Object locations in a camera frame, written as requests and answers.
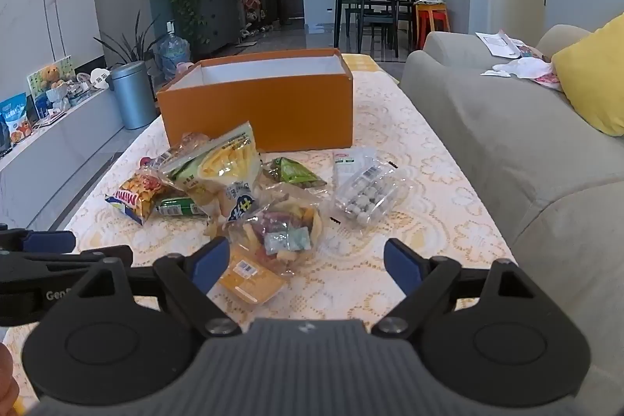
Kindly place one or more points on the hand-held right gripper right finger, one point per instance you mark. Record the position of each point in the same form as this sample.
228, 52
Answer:
402, 265

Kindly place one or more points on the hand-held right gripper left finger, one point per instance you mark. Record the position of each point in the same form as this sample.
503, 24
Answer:
212, 265

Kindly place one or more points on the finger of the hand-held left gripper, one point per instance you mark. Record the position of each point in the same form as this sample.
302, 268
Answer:
48, 240
48, 264

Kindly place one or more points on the orange yellow packet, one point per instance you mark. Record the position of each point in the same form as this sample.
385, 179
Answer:
253, 282

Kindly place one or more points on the green sausage stick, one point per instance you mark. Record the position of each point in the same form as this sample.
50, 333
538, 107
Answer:
175, 207

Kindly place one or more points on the clear bag of yellow snacks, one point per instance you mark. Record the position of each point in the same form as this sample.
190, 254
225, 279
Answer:
139, 194

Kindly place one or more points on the green triangular snack packet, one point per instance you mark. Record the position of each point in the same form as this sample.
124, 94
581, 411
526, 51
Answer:
292, 173

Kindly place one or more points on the orange cardboard box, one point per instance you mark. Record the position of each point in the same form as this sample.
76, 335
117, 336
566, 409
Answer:
273, 109

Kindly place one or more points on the person's left hand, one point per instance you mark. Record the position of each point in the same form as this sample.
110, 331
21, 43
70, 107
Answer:
7, 377

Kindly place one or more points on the clear bag white balls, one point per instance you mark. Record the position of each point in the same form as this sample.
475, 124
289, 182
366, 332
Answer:
363, 196

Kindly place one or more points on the clear bag of mixed candies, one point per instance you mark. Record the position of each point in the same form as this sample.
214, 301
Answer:
287, 228

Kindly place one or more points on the white low bench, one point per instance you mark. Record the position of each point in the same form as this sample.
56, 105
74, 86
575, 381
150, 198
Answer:
58, 153

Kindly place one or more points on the clear packet of yellow sticks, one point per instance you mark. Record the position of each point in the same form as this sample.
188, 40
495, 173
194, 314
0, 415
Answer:
229, 162

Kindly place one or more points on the small red snack packet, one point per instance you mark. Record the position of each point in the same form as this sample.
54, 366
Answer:
148, 161

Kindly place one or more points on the clear crinkled snack packet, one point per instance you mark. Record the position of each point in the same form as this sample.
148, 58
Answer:
195, 143

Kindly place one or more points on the blue snack bag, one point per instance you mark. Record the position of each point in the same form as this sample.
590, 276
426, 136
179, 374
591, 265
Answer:
17, 118

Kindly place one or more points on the grey sofa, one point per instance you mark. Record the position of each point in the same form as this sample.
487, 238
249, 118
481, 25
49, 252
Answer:
487, 153

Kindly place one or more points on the teddy bear picture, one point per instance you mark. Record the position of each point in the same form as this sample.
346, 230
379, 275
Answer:
48, 82

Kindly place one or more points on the blue-grey metal trash bin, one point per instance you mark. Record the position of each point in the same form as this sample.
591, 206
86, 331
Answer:
131, 97

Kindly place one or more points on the white cloud-shaped ornament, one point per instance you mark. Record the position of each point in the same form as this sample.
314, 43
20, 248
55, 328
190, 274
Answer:
101, 78

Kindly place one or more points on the pink small heater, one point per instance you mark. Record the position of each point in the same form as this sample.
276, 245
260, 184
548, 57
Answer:
185, 67

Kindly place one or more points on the long-leaf potted plant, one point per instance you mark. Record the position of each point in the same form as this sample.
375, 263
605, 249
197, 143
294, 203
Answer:
131, 43

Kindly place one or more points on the blue water bottle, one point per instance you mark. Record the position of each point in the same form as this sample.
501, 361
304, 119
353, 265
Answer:
173, 53

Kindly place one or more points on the crumpled white bags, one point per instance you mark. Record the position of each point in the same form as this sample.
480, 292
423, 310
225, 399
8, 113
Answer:
524, 66

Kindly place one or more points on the pink printed packet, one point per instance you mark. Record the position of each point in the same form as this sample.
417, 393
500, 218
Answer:
546, 79

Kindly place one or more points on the white paper sheet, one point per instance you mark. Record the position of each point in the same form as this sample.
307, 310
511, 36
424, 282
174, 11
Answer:
497, 43

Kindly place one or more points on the red plastic stool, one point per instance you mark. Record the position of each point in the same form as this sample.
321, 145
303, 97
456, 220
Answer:
431, 19

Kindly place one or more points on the grey cabinet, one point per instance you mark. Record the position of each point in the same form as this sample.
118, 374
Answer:
219, 16

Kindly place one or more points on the shoe rack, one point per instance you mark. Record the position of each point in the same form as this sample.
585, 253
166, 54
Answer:
252, 6

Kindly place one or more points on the yellow cushion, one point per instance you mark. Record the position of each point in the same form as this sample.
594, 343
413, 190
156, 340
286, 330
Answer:
594, 79

